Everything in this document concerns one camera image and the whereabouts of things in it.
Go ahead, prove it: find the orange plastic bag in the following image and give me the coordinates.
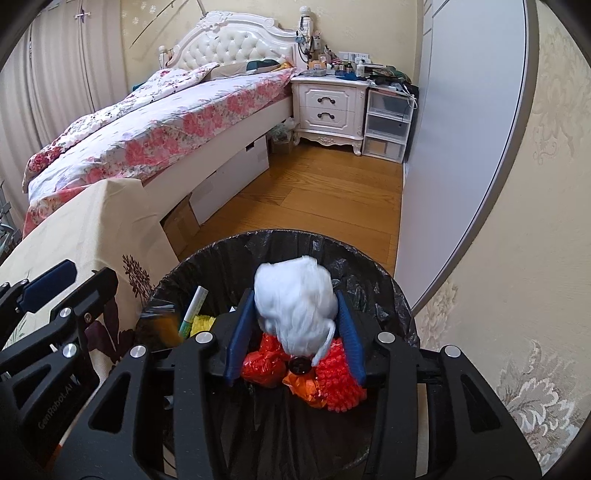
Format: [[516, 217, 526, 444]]
[[283, 369, 328, 409]]

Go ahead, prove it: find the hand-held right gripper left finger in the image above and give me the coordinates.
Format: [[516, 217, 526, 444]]
[[65, 290, 257, 480]]

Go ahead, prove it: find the floral quilt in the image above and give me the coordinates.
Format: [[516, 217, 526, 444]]
[[23, 62, 220, 192]]

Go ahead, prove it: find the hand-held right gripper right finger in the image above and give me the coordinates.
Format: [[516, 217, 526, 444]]
[[335, 290, 543, 480]]

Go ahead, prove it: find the white nightstand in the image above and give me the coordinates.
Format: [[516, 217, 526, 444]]
[[291, 76, 370, 157]]

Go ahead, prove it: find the white clip-on device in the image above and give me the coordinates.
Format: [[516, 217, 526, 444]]
[[298, 6, 315, 51]]

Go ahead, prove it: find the red plastic bag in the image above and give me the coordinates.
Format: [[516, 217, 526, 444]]
[[241, 335, 287, 388]]

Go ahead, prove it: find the clear plastic bag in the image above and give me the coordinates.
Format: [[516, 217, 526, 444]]
[[270, 117, 298, 154]]

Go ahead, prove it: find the beige floral tablecloth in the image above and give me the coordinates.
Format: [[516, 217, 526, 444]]
[[0, 179, 181, 384]]

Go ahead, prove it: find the red foam fruit net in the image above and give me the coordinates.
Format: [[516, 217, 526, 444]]
[[314, 339, 368, 412]]

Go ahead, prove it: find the clear plastic drawer unit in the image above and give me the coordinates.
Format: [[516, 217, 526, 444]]
[[361, 88, 414, 163]]

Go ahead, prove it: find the beige window curtain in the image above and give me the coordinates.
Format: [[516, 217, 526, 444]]
[[0, 28, 33, 217], [28, 0, 127, 121]]

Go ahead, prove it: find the yellow foam fruit net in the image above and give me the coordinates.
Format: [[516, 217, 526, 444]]
[[190, 314, 218, 335]]

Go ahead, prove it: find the dark cloth pile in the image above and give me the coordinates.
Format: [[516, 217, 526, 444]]
[[369, 65, 419, 93]]

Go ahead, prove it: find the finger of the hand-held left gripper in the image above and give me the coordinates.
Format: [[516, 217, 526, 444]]
[[0, 267, 120, 374], [0, 260, 77, 324]]

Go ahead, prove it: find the white bed with tufted headboard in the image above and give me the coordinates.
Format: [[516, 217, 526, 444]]
[[23, 11, 301, 222]]

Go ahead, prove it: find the white paper ball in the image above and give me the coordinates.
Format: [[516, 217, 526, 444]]
[[254, 256, 340, 367]]

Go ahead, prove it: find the trash bin with black bag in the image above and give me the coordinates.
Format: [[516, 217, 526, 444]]
[[136, 229, 421, 480]]

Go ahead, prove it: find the floral bed sheet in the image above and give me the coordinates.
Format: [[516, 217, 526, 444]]
[[23, 67, 296, 236]]

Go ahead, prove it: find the cluster of small bottles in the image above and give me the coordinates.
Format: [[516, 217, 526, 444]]
[[305, 46, 370, 79]]

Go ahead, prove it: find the white storage box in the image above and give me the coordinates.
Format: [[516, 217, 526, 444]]
[[189, 135, 271, 225]]

